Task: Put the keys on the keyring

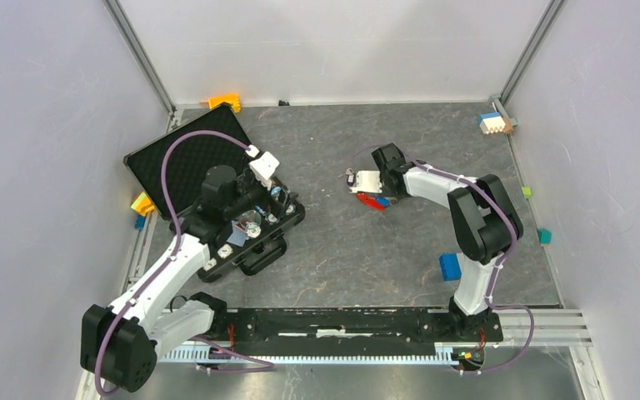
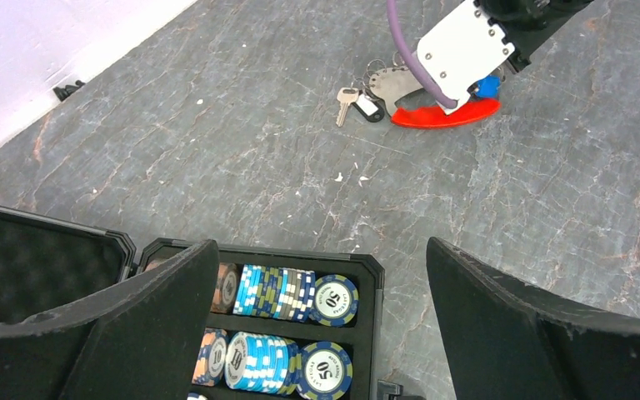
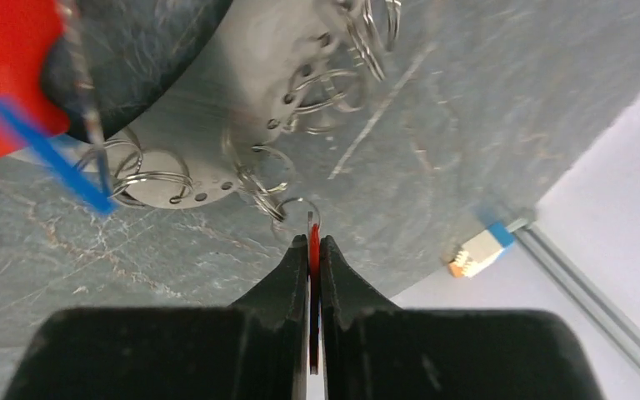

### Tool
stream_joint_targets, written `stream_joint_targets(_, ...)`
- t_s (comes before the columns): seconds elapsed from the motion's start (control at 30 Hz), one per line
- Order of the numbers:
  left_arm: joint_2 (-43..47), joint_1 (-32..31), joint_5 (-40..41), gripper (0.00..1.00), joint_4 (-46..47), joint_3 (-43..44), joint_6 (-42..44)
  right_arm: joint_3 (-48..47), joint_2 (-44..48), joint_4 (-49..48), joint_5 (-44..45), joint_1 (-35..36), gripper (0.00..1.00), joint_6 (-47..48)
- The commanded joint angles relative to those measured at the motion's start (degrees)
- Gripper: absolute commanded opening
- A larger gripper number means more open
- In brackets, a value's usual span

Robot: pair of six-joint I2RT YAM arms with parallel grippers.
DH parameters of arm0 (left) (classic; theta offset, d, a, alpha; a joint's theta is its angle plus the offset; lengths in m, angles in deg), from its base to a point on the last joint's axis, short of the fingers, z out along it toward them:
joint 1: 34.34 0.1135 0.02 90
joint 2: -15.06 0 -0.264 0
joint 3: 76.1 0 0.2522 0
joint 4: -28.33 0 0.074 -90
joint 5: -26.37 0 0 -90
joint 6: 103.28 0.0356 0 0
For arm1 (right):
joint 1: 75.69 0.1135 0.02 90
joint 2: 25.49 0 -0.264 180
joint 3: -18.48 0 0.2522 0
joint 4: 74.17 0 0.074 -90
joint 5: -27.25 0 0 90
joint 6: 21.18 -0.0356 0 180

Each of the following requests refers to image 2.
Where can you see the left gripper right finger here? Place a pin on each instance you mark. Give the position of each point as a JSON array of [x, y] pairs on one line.
[[508, 339]]

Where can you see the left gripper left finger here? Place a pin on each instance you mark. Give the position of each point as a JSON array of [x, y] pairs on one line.
[[138, 339]]

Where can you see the key with black tag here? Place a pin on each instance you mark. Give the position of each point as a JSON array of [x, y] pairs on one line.
[[354, 97]]

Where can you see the keyring with blue red tags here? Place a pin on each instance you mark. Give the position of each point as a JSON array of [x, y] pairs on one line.
[[390, 85]]

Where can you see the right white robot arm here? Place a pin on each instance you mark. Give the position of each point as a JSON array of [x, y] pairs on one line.
[[528, 24]]

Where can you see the black poker chip case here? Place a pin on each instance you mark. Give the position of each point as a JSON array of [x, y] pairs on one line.
[[46, 263]]

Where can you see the small black clip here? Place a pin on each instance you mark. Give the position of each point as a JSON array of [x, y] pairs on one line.
[[66, 91]]

